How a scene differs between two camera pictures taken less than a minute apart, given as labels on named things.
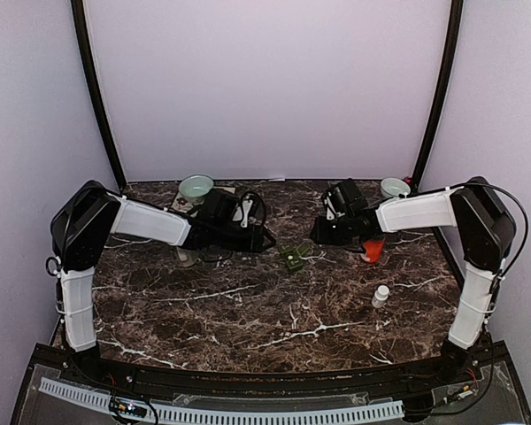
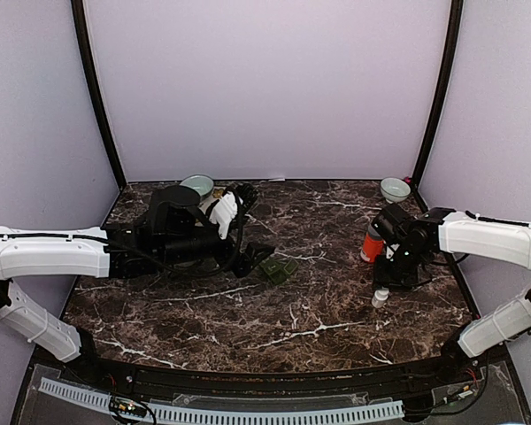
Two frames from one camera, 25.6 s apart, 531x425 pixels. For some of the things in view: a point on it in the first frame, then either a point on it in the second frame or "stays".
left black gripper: x=255 y=242 → x=248 y=259
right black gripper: x=321 y=236 → x=382 y=277
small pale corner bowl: x=391 y=187 stays
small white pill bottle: x=380 y=296 stays
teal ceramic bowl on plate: x=194 y=188 stays
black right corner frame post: x=457 y=15 stays
